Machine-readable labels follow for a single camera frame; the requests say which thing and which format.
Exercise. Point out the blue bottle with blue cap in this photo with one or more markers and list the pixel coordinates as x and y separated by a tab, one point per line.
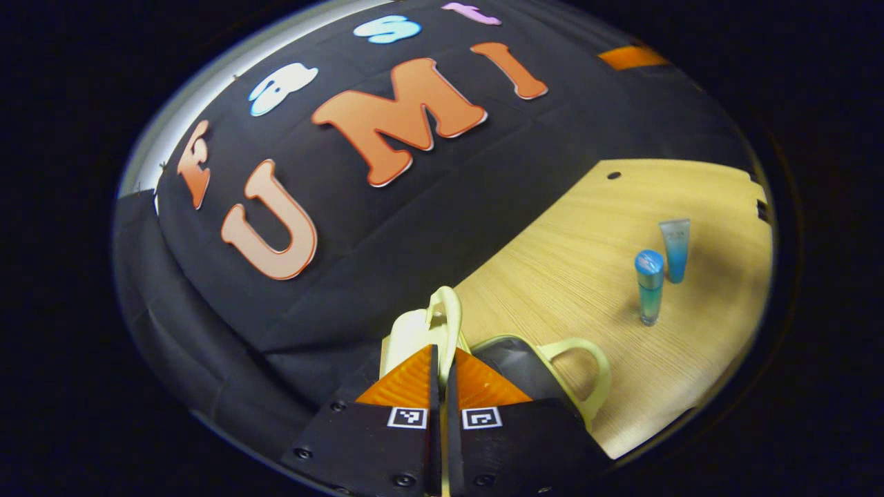
650	290

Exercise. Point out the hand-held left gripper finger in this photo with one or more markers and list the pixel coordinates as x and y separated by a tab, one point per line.
435	442
452	442

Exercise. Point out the blue squeeze tube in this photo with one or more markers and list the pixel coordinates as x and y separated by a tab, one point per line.
676	259

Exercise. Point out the pale yellow suitcase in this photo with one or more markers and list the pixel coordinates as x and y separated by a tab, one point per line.
414	338

